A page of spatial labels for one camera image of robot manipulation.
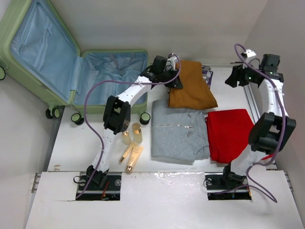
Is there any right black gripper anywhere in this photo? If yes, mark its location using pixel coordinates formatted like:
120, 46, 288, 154
224, 61, 258, 87

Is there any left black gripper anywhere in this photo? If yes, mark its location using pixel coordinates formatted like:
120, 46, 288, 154
158, 67, 182, 88

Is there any brown garment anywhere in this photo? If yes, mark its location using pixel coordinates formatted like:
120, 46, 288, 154
168, 60, 218, 110

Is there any purple camouflage garment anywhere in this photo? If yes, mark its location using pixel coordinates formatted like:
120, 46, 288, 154
202, 65, 213, 88

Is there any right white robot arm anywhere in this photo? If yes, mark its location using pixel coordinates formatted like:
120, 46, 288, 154
220, 49, 296, 189

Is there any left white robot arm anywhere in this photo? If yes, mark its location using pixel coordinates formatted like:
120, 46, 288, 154
84, 53, 182, 189

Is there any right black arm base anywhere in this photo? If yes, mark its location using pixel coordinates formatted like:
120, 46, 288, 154
203, 172, 252, 200

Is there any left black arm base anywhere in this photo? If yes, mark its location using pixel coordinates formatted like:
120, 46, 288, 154
72, 173, 122, 201

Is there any grey folded polo shirt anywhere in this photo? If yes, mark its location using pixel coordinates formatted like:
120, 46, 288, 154
151, 100, 210, 163

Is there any red folded garment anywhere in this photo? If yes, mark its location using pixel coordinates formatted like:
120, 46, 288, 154
205, 108, 275, 164

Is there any gold cap lotion bottle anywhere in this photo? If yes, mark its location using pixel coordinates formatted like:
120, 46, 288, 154
132, 123, 142, 144

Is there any clear glass perfume bottle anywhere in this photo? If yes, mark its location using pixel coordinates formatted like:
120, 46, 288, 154
122, 130, 131, 145

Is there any slim beige cosmetic tube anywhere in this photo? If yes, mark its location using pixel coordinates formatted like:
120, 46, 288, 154
119, 141, 137, 164

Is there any wide beige cosmetic tube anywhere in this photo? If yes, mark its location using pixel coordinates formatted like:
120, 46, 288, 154
126, 146, 143, 173

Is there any green suitcase blue lining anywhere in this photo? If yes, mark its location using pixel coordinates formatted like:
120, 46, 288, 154
0, 0, 148, 125

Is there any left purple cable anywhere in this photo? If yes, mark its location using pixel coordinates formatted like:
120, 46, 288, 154
76, 53, 181, 200

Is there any purple cable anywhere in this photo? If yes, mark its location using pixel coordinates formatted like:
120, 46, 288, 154
214, 43, 286, 203
76, 53, 181, 200

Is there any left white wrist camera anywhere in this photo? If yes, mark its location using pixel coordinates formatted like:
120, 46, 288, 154
165, 55, 179, 71

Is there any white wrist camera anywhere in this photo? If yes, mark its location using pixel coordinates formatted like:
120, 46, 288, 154
241, 49, 256, 59
165, 55, 179, 71

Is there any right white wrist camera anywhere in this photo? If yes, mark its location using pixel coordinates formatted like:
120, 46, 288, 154
241, 49, 256, 59

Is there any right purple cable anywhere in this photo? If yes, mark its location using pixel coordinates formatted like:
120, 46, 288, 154
214, 43, 286, 203

